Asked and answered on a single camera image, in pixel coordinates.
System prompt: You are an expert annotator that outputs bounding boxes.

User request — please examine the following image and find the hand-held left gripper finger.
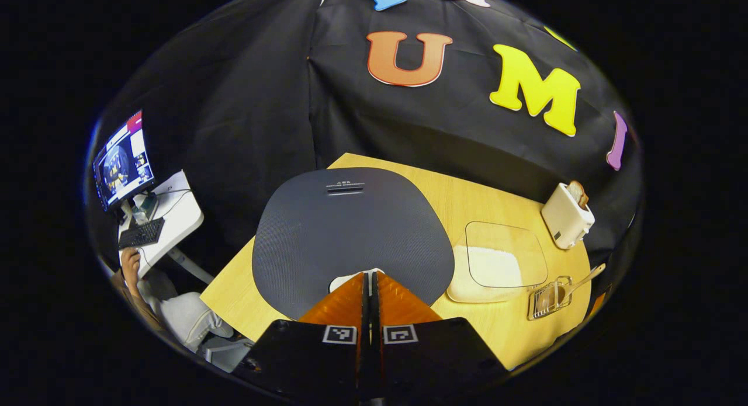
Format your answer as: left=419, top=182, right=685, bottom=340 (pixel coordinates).
left=370, top=270, right=509, bottom=402
left=234, top=270, right=370, bottom=404

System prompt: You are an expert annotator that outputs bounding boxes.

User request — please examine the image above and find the grey rice cooker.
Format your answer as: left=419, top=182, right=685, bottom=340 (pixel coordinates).
left=251, top=166, right=455, bottom=322

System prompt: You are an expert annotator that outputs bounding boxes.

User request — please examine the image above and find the white rice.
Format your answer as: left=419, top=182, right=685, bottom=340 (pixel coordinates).
left=449, top=245, right=522, bottom=303

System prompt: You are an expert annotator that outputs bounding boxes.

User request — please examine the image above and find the wooden spoon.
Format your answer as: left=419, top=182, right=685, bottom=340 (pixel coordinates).
left=535, top=263, right=607, bottom=313

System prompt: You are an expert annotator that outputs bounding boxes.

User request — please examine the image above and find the clear plastic rice container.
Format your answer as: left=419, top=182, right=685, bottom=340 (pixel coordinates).
left=447, top=221, right=549, bottom=304

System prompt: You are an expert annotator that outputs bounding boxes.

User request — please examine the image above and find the white toaster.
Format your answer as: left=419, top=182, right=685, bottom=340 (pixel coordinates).
left=541, top=183, right=595, bottom=250

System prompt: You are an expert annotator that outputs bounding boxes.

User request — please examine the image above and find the white desk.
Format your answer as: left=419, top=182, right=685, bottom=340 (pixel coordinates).
left=117, top=170, right=214, bottom=285

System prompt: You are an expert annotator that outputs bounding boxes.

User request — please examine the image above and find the black keyboard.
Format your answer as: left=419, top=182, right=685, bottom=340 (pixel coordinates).
left=118, top=217, right=166, bottom=250

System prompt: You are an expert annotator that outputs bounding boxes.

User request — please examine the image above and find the toast bread slice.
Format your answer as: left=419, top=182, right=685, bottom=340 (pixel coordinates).
left=568, top=181, right=590, bottom=209

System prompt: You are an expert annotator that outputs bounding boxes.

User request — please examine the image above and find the black backdrop cloth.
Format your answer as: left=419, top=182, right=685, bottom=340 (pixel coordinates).
left=88, top=0, right=643, bottom=266

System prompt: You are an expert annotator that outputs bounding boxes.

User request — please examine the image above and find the computer monitor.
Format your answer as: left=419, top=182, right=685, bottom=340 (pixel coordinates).
left=92, top=109, right=156, bottom=213

